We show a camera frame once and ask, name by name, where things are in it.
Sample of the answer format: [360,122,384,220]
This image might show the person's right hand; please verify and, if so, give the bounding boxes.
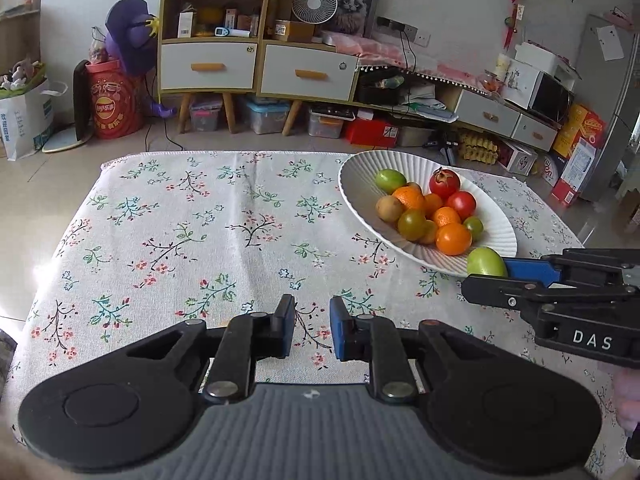
[614,365,640,433]

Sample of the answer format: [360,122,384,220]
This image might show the small plush toys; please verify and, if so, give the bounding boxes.
[0,57,47,92]

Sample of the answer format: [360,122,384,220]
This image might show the black box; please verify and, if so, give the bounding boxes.
[356,75,402,107]

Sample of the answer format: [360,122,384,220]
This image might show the orange plum tomato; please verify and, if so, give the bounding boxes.
[435,222,473,256]

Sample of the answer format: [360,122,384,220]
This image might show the pink fringed cloth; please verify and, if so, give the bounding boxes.
[320,30,498,97]

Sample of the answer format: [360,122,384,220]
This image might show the white patterned box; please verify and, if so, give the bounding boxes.
[499,140,540,177]

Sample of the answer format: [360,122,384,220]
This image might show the white cabinet drawer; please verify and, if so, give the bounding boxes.
[161,42,257,91]
[261,44,359,102]

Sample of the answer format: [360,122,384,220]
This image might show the white sideboard drawer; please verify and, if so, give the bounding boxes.
[512,114,558,152]
[454,89,521,138]

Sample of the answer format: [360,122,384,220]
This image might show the red snack bucket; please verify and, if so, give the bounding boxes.
[85,58,146,140]

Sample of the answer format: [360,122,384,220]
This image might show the glass jar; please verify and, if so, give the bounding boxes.
[476,70,502,95]

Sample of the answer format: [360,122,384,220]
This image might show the white papers pile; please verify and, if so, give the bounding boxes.
[400,82,460,124]

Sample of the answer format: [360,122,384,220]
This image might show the low wooden sideboard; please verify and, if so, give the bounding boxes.
[352,65,561,153]

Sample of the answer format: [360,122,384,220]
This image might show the white desk fan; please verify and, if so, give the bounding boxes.
[292,0,338,37]

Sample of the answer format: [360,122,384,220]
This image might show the yellow orange carton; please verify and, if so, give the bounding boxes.
[551,104,607,161]

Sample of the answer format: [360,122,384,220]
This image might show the wall socket strip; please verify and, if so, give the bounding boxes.
[377,17,432,46]

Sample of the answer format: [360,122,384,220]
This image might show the black panel on white base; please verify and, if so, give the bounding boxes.
[42,59,97,154]

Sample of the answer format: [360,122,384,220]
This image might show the floral tablecloth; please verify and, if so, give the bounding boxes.
[10,150,626,480]

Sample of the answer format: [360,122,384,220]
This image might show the microwave oven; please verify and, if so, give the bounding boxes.
[527,69,576,123]

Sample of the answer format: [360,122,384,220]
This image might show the white appliance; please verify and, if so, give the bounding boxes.
[515,40,583,80]

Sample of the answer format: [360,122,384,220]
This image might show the white paper bag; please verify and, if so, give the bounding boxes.
[0,77,68,161]

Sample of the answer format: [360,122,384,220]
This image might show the drawing sheet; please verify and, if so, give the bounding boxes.
[501,58,540,109]

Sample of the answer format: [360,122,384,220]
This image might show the purple plush toy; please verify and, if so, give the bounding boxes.
[103,0,178,120]

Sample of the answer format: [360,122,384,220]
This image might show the framed cat picture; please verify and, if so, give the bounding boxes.
[320,0,385,38]

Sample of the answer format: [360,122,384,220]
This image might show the small red tomato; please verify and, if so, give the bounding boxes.
[446,190,477,221]

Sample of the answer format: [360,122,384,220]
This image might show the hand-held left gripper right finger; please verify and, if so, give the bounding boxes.
[330,296,501,407]

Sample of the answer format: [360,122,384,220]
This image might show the yellow egg carton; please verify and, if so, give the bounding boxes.
[457,129,502,164]

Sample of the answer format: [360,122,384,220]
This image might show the brown cardboard box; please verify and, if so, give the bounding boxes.
[272,20,317,44]

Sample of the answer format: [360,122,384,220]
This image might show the large red tomato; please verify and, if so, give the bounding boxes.
[429,167,461,199]

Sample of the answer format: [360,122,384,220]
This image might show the black tripod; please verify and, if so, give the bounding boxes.
[425,127,462,166]

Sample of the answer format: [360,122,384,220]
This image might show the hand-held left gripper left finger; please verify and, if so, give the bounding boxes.
[120,294,296,407]

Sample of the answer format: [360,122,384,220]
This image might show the wooden shelf cabinet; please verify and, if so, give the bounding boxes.
[157,0,362,137]

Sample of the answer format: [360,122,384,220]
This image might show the grey refrigerator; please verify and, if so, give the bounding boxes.
[575,14,640,206]

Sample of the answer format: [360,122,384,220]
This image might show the light green jujube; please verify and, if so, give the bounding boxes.
[375,169,407,194]
[466,246,508,278]

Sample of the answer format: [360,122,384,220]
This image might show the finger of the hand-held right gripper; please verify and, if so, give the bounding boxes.
[502,249,640,286]
[461,276,640,311]

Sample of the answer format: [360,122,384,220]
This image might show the clear storage box blue lid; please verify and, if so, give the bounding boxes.
[241,97,292,136]

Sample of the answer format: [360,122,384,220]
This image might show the white paper note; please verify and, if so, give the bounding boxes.
[595,25,626,61]

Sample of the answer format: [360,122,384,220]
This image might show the white ribbed plate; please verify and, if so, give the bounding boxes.
[338,150,518,278]

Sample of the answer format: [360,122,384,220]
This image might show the red box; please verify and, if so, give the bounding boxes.
[344,119,401,150]

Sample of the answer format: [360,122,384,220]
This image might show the olive green cherry tomato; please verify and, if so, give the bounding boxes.
[397,208,427,242]

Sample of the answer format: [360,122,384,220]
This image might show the white blue carton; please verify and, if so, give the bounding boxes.
[550,137,599,208]

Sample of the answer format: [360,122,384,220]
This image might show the grey quilted cushion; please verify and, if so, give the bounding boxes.
[0,330,20,391]

